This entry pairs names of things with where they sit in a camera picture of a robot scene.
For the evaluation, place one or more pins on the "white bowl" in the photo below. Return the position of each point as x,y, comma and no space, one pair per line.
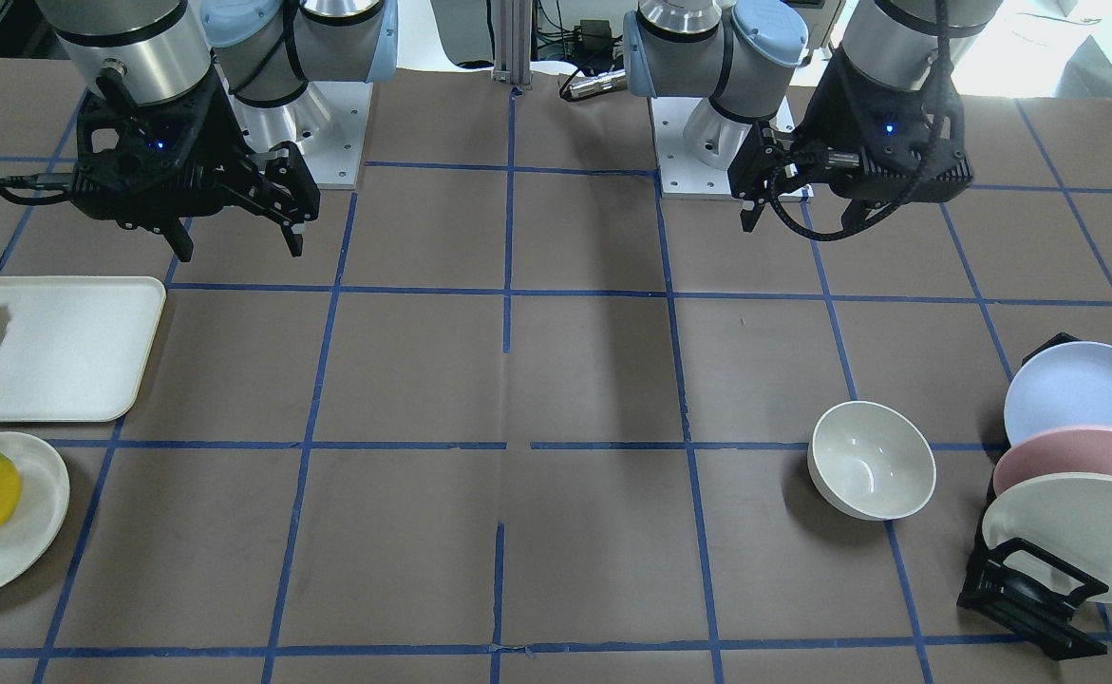
870,462

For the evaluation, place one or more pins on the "cream plate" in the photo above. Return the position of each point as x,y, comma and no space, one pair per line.
1067,514

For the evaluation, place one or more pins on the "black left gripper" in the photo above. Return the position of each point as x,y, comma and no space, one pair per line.
826,114

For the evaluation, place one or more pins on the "pink plate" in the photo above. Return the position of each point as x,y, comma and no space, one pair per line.
1068,449

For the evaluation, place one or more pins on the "aluminium frame post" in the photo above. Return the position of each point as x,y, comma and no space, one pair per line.
512,31

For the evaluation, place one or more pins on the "blue plate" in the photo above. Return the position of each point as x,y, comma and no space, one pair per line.
1064,385

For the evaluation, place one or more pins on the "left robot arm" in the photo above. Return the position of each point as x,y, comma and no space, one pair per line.
742,59

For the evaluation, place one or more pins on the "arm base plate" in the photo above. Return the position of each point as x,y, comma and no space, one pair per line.
694,146
332,142

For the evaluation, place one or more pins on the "white round plate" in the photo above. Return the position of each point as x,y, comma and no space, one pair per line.
42,509

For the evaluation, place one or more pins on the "white rectangular tray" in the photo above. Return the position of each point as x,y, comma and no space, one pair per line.
73,348

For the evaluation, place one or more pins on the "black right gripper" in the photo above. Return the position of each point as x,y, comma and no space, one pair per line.
220,123

